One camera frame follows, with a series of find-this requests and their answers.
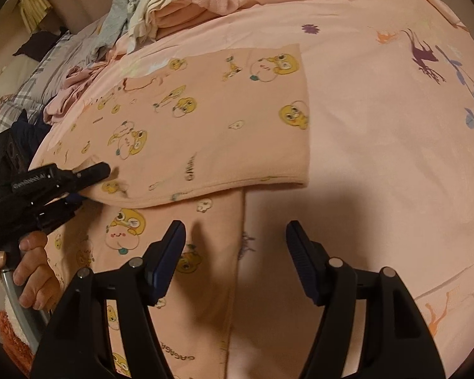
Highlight navy crumpled garment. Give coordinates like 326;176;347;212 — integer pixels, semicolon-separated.
10;110;51;156

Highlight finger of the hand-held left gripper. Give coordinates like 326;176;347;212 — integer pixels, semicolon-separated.
55;162;111;191
33;194;87;227

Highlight pink folded cloth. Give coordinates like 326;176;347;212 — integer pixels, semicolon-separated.
154;0;257;39

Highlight beige pillow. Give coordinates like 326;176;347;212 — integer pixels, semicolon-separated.
0;53;40;112

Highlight grey plaid blanket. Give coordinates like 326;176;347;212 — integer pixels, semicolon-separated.
0;33;103;127

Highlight small pink crumpled garment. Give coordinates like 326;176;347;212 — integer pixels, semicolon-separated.
43;65;117;126

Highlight yellow striped cloth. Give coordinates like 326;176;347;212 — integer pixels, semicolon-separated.
18;0;53;32

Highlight grey crumpled garment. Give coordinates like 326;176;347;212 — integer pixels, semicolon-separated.
88;0;151;64

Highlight pink cartoon print pants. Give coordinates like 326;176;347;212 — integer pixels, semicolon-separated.
29;43;311;379

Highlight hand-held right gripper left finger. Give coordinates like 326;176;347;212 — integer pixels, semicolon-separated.
29;220;187;379

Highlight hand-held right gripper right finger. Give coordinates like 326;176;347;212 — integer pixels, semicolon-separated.
285;221;447;379

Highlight pink animal print bedsheet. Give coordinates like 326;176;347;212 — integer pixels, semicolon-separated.
27;0;474;379

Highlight person's left hand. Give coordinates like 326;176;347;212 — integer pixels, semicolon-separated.
0;231;62;313

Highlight orange fuzzy cushion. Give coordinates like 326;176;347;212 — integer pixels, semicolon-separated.
0;310;36;358

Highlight dark brown cloth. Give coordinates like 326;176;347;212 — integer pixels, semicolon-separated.
14;29;70;63

